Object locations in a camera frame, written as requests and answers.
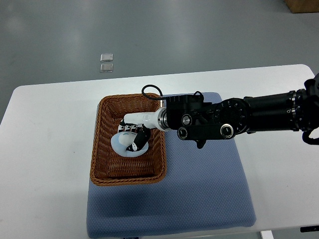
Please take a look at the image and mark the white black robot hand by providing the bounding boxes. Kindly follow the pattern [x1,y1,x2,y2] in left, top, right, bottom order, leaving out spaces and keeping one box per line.
[118,112,162,151]

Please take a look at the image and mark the upper metal floor plate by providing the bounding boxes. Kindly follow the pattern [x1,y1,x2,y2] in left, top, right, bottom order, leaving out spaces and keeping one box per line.
[100,53,113,62]

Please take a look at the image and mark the blue padded mat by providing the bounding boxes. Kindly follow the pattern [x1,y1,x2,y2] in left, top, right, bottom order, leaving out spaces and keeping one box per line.
[86,91,257,239]

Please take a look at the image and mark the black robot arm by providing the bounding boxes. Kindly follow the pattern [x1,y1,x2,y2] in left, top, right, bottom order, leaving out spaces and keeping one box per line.
[118,76,319,152]

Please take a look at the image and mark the brown wicker basket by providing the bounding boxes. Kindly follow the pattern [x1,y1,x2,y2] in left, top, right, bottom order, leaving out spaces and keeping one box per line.
[90,94,167,186]

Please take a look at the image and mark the blue white plush toy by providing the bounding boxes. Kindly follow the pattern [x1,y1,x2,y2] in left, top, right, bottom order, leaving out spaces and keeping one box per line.
[111,131,148,157]

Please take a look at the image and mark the brown cardboard box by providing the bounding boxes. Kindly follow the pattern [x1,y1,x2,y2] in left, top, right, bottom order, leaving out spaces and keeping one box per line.
[284,0,319,13]

